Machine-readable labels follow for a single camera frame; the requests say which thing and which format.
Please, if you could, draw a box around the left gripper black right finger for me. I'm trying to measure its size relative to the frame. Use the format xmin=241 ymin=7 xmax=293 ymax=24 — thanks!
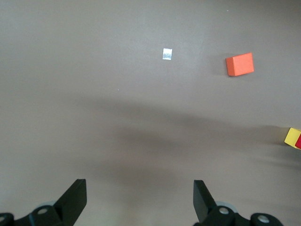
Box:
xmin=193 ymin=179 xmax=283 ymax=226

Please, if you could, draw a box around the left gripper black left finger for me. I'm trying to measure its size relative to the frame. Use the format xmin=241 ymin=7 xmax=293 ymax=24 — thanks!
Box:
xmin=0 ymin=178 xmax=88 ymax=226

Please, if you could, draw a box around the yellow wooden block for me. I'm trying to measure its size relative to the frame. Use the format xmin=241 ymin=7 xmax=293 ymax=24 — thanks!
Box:
xmin=284 ymin=127 xmax=301 ymax=149

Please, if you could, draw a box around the brown paper table cover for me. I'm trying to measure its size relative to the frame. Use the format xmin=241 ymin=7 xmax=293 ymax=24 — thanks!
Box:
xmin=0 ymin=0 xmax=301 ymax=226

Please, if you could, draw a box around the orange wooden block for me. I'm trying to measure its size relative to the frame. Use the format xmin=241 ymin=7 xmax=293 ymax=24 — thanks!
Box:
xmin=225 ymin=52 xmax=255 ymax=77

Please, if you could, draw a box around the small clear tape patch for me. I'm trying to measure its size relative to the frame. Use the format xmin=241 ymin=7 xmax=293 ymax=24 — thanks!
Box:
xmin=162 ymin=48 xmax=173 ymax=61

